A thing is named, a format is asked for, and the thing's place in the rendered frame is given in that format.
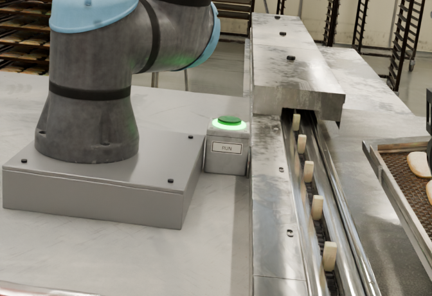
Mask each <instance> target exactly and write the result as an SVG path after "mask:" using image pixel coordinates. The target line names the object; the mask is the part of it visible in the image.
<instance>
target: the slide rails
mask: <svg viewBox="0 0 432 296"><path fill-rule="evenodd" d="M295 110H296V114H300V129H301V133H302V135H306V137H307V138H306V143H305V148H306V151H307V156H308V159H309V161H311V162H314V168H313V173H312V175H313V178H314V182H315V186H316V190H317V193H318V195H319V196H323V199H324V201H323V210H322V213H323V217H324V220H325V224H326V228H327V232H328V236H329V239H330V242H335V243H336V244H337V252H336V260H335V262H336V266H337V270H338V274H339V278H340V281H341V285H342V289H343V293H344V296H365V293H364V290H363V286H362V284H361V280H360V278H359V274H358V272H357V268H356V264H355V262H354V258H353V256H352V252H351V249H350V246H349V244H348V240H347V237H346V234H345V230H344V228H343V224H342V222H341V218H340V215H339V212H338V208H337V206H336V202H335V200H334V196H333V193H332V190H331V188H330V184H329V180H328V178H327V174H326V172H325V168H324V166H323V162H322V159H321V156H320V152H319V150H318V146H317V143H316V140H315V137H314V134H313V132H312V128H311V124H310V122H309V118H308V116H307V112H306V110H305V109H295ZM281 118H282V125H283V132H284V136H285V144H286V148H287V155H288V159H289V166H290V170H291V177H292V184H293V189H294V195H295V200H296V207H297V211H298V218H299V222H300V229H301V236H302V241H303V247H304V252H305V258H306V263H307V270H308V274H309V281H310V288H311V292H312V296H329V291H328V288H327V282H326V278H325V273H324V269H323V264H322V261H321V256H320V250H319V246H318V241H317V238H316V233H315V229H314V223H313V220H312V215H311V210H310V206H309V200H308V197H307V192H306V188H305V183H304V180H303V174H302V168H301V165H300V160H299V156H298V151H297V148H296V142H295V139H294V133H293V128H292V125H291V119H290V116H289V110H288V108H287V107H283V108H282V114H281Z"/></svg>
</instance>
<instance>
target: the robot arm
mask: <svg viewBox="0 0 432 296"><path fill-rule="evenodd" d="M217 15H218V11H217V9H216V7H215V5H214V4H213V3H212V0H52V7H51V17H50V19H49V27H50V49H49V90H48V97H47V99H46V102H45V105H44V107H43V110H42V113H41V115H40V118H39V121H38V123H37V126H36V128H35V143H34V146H35V148H36V150H38V151H39V152H40V153H41V154H43V155H45V156H48V157H50V158H53V159H56V160H61V161H64V162H71V163H86V164H99V163H113V162H119V161H122V160H126V159H129V158H131V157H133V156H134V155H136V154H137V152H138V150H139V142H140V134H139V131H138V126H137V123H136V119H135V116H134V111H133V108H132V104H131V82H132V74H140V73H152V72H159V71H182V70H184V69H187V68H193V67H196V66H198V65H200V64H202V63H203V62H204V61H206V60H207V59H208V58H209V57H210V55H211V54H212V53H213V51H214V49H215V48H216V45H217V43H218V40H219V35H220V30H221V22H220V19H218V18H217ZM429 103H430V104H431V110H430V122H429ZM426 131H427V132H428V133H429V134H430V135H431V139H430V141H429V142H428V144H427V151H426V157H427V164H428V167H429V171H430V173H431V177H432V88H426Z"/></svg>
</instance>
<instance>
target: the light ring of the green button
mask: <svg viewBox="0 0 432 296"><path fill-rule="evenodd" d="M213 125H214V126H216V127H220V128H223V129H243V128H245V127H246V124H245V123H244V122H243V121H242V124H241V125H238V126H228V125H222V124H219V123H218V122H217V119H215V120H214V121H213Z"/></svg>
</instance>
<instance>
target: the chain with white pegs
mask: <svg viewBox="0 0 432 296"><path fill-rule="evenodd" d="M264 6H265V12H266V13H267V14H269V10H268V7H267V2H266V0H264ZM288 110H289V116H290V119H291V125H292V130H293V133H294V139H295V142H296V148H297V151H298V156H299V160H300V165H301V171H302V174H303V180H304V183H305V188H306V192H307V197H308V200H309V206H310V211H311V215H312V220H313V223H314V229H315V233H316V238H317V241H318V246H319V252H320V256H321V261H322V264H323V269H324V273H325V278H326V282H327V288H328V293H329V296H340V292H339V287H338V284H337V279H336V274H335V271H334V265H335V260H336V252H337V244H336V243H335V242H328V241H327V239H326V236H325V231H324V228H323V225H322V220H321V214H322V210H323V201H324V199H323V196H319V195H315V192H314V187H313V185H312V173H313V168H314V162H311V161H307V160H306V157H305V143H306V138H307V137H306V135H302V134H300V132H299V125H300V114H294V108H288Z"/></svg>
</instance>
